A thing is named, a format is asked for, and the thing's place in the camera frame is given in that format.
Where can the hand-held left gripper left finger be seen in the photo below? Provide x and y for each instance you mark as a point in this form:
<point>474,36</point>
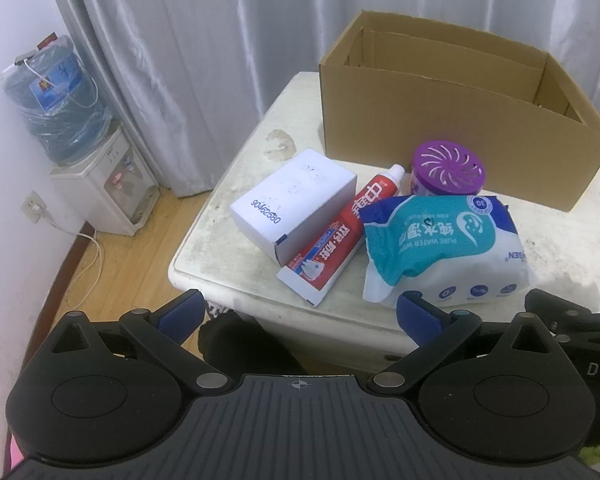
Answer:
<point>180,312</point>

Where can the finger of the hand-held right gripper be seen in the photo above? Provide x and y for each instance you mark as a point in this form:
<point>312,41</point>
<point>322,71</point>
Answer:
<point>555,310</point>

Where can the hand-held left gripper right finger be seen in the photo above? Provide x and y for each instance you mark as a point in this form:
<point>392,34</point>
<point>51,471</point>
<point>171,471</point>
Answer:
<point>420,312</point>

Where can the teal wet wipes pack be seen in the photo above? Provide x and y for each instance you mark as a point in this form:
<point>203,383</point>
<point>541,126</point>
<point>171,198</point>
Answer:
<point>430,245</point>

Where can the red toothpaste box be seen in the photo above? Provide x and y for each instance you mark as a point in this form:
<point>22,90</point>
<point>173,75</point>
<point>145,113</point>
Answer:
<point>330,240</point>

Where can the purple air freshener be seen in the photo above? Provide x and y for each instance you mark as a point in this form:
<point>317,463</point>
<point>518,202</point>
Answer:
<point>447,165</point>

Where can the white paper box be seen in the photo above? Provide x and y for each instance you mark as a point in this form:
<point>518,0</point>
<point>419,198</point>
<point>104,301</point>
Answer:
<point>290,190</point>

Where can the brown cardboard box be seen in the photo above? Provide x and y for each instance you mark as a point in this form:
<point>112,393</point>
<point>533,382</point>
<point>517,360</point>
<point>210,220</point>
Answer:
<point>430,125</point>

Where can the white water dispenser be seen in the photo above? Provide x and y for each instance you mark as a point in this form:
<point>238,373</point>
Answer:
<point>105,195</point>

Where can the blue water dispenser bottle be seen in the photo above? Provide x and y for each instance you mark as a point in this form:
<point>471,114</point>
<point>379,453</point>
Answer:
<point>55,110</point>

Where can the white wall outlet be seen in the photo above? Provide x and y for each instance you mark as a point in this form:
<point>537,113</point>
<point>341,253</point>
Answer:
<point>32,207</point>

